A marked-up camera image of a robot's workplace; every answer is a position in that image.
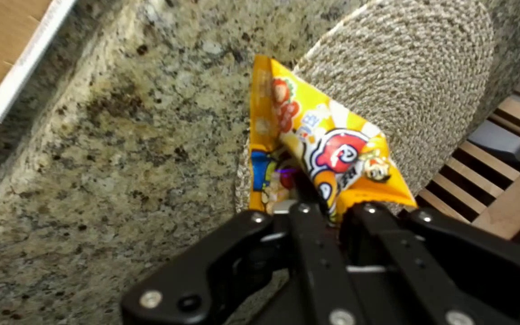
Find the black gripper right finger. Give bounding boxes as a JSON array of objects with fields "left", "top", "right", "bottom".
[{"left": 337, "top": 202, "right": 520, "bottom": 325}]

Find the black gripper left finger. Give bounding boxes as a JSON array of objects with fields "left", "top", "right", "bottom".
[{"left": 118, "top": 202, "right": 364, "bottom": 325}]

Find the round woven beige placemat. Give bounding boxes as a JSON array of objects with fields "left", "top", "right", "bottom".
[{"left": 234, "top": 0, "right": 494, "bottom": 213}]

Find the light wooden slatted chair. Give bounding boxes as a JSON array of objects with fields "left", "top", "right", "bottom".
[{"left": 414, "top": 52, "right": 520, "bottom": 241}]

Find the colourful yellow cartoon sachet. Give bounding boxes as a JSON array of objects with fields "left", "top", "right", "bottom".
[{"left": 245, "top": 54, "right": 418, "bottom": 227}]

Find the shallow brown cardboard box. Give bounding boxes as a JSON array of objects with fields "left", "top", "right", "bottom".
[{"left": 0, "top": 0, "right": 77, "bottom": 126}]

